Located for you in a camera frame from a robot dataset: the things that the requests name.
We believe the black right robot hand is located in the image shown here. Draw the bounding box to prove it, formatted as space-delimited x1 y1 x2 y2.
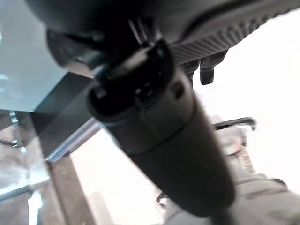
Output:
24 0 300 218

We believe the black shelf board clear rail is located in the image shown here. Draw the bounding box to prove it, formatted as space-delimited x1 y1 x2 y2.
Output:
30 71 104 164

